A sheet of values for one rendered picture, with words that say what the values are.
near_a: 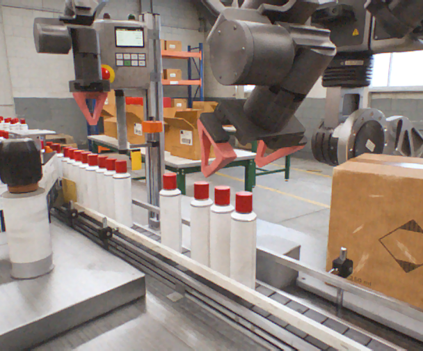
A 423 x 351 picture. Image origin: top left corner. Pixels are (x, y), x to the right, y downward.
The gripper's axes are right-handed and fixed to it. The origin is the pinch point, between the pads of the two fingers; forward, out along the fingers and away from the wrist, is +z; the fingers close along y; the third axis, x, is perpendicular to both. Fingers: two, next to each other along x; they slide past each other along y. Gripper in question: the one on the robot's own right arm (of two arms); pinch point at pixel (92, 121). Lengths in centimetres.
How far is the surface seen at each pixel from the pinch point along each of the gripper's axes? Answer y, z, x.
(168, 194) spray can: 12.1, 17.0, 12.4
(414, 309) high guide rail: 62, 26, 26
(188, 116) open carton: -181, 12, 134
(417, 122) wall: -188, 41, 545
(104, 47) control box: -22.2, -19.2, 11.8
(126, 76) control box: -19.8, -11.1, 16.7
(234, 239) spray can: 33.5, 21.8, 15.1
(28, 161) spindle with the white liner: 2.9, 7.2, -14.6
